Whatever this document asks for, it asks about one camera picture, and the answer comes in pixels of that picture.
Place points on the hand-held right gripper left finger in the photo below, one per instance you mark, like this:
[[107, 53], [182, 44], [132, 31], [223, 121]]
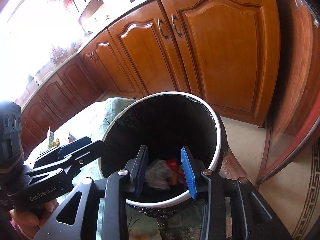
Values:
[[140, 171]]

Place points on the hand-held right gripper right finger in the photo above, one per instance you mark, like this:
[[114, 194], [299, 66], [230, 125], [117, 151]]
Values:
[[188, 173]]

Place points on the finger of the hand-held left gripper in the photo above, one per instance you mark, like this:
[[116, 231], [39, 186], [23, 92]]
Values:
[[75, 145], [91, 151]]

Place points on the green juice pouch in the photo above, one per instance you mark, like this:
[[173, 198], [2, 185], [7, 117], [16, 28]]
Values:
[[51, 140]]

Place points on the black white-rimmed trash bin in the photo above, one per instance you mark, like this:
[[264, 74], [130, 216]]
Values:
[[162, 120]]

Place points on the person's left hand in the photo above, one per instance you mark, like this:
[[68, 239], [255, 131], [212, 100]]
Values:
[[25, 217]]

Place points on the small red packet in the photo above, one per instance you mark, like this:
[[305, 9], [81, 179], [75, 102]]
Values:
[[71, 138]]

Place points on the crumpled white wrapper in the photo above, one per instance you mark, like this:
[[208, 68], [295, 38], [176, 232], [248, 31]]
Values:
[[157, 172]]

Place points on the red snack wrapper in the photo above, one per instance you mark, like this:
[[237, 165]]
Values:
[[172, 163]]

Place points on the teal floral tablecloth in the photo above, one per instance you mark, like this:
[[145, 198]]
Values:
[[82, 120]]

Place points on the silver foil mat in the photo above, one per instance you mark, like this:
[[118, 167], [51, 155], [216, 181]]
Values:
[[180, 230]]

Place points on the wooden kitchen base cabinets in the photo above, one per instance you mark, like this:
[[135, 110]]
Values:
[[220, 55]]

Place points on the patterned rug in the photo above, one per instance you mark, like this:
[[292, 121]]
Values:
[[310, 205]]

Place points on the light stone kitchen countertop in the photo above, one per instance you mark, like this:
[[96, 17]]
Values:
[[120, 15]]

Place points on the glass panel with red frame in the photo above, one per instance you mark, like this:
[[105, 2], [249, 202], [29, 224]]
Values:
[[295, 152]]

